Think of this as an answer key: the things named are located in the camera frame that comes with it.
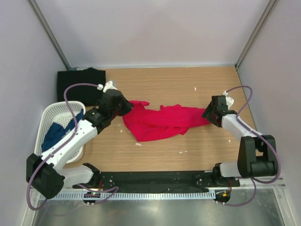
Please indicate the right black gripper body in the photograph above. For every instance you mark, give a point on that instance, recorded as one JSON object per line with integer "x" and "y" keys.
{"x": 215, "y": 123}

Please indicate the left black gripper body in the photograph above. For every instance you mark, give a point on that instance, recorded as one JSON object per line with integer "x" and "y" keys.
{"x": 114, "y": 113}

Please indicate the red t shirt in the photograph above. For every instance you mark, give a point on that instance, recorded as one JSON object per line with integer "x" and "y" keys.
{"x": 151, "y": 125}

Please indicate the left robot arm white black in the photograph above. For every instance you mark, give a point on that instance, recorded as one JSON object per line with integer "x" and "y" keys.
{"x": 46, "y": 173}

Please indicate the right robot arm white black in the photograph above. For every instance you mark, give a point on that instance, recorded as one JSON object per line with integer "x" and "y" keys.
{"x": 257, "y": 156}

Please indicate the folded black t shirt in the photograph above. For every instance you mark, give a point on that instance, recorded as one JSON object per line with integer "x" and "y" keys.
{"x": 87, "y": 95}

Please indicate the white plastic laundry basket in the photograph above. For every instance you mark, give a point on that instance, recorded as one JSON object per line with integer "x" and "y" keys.
{"x": 40, "y": 135}

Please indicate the blue t shirt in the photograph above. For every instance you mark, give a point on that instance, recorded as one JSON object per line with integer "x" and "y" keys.
{"x": 61, "y": 123}

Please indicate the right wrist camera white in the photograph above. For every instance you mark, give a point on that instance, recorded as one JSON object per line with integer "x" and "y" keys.
{"x": 229, "y": 100}

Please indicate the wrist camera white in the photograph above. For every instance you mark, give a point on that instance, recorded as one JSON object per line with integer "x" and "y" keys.
{"x": 107, "y": 86}
{"x": 229, "y": 100}

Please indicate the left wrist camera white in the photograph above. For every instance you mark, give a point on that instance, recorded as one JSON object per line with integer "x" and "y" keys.
{"x": 107, "y": 86}

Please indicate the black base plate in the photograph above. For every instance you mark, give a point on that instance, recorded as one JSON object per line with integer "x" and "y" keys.
{"x": 159, "y": 182}

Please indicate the white slotted cable duct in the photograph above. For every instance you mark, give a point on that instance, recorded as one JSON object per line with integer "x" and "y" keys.
{"x": 85, "y": 195}

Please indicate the aluminium rail frame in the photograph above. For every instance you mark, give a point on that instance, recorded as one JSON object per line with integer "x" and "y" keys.
{"x": 242, "y": 181}

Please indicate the right aluminium corner post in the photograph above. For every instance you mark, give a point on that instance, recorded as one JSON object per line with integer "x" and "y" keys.
{"x": 256, "y": 31}

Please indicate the aluminium corner post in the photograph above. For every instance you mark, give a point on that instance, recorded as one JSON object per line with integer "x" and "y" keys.
{"x": 256, "y": 31}
{"x": 42, "y": 20}

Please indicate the left aluminium corner post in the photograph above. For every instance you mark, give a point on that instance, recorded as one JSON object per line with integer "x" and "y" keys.
{"x": 42, "y": 20}

